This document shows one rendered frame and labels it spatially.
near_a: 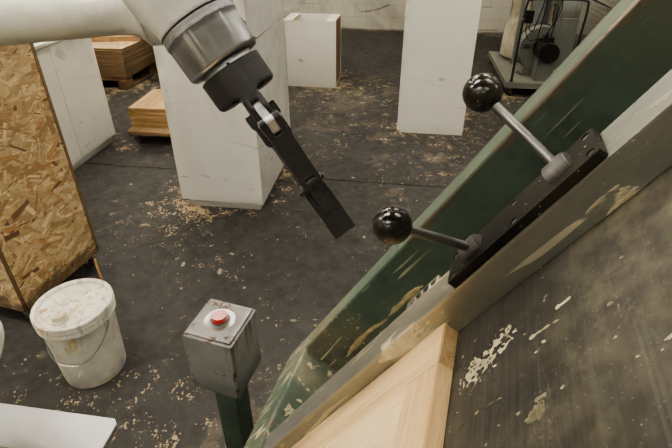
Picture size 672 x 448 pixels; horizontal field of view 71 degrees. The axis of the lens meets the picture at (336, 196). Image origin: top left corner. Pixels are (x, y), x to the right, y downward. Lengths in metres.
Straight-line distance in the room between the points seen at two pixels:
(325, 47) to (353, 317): 4.64
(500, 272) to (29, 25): 0.62
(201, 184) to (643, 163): 2.93
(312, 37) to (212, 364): 4.59
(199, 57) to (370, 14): 8.06
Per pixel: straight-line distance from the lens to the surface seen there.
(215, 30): 0.53
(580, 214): 0.47
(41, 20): 0.73
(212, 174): 3.13
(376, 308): 0.90
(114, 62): 5.88
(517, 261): 0.49
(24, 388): 2.49
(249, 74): 0.53
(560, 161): 0.46
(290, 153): 0.52
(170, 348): 2.38
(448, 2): 4.07
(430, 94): 4.24
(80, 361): 2.23
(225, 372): 1.12
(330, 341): 1.00
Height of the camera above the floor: 1.70
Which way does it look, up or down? 31 degrees down
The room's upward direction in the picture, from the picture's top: straight up
